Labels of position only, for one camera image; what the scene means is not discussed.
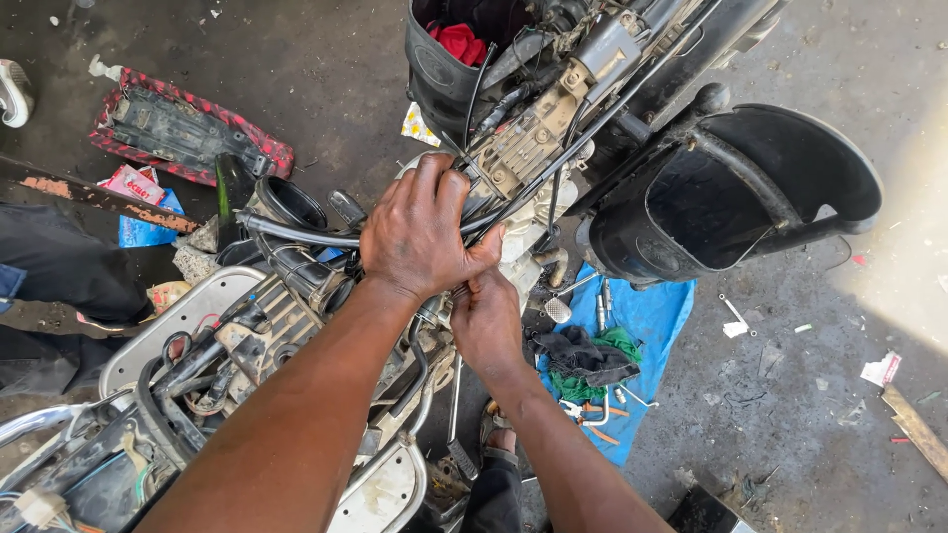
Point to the person's left hand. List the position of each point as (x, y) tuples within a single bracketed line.
[(415, 237)]

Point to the person's right hand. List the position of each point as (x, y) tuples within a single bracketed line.
[(485, 326)]

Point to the person's right fingers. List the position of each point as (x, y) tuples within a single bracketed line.
[(463, 296)]

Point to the silver socket rod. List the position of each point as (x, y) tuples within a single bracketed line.
[(578, 283)]

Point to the brown sandal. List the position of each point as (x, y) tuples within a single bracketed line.
[(495, 422)]

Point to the black rag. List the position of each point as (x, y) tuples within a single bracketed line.
[(585, 359)]

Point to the silver spanner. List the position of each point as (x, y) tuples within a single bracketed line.
[(604, 303)]

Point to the person's foot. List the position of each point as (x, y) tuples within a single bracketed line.
[(503, 440)]

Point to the green rag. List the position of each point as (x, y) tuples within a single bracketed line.
[(618, 342)]

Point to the stripped motorcycle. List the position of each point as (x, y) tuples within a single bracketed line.
[(533, 140)]

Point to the yellow white wrapper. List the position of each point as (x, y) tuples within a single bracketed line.
[(416, 126)]

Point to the blue tarp sheet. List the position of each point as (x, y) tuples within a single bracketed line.
[(659, 318)]

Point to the black leg guard with pocket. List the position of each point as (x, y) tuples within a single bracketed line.
[(437, 74)]

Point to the black panel with green stripe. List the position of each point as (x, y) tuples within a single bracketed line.
[(231, 192)]

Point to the red cloth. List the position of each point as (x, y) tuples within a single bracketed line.
[(461, 41)]

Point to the grey stone chunk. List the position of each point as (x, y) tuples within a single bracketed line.
[(194, 259)]

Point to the small white paper scrap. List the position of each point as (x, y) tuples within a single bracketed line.
[(735, 329)]

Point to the silver bent wrench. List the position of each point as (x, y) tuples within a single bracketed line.
[(737, 311)]

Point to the chrome side cover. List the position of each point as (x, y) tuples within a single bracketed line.
[(178, 318)]

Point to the blue plastic packet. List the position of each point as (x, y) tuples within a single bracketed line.
[(148, 229)]

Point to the motorcycle seat red checked cover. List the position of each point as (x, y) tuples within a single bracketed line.
[(185, 133)]

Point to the black flat box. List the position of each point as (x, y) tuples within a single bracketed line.
[(703, 512)]

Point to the black crash guard bar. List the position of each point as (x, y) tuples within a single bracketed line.
[(770, 185)]

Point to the red snack packet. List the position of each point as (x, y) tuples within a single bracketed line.
[(135, 185)]

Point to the rusty metal bar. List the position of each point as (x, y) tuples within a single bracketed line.
[(89, 194)]

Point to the red white paper scrap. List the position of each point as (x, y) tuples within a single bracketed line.
[(881, 369)]

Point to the wooden plank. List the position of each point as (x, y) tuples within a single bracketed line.
[(918, 429)]

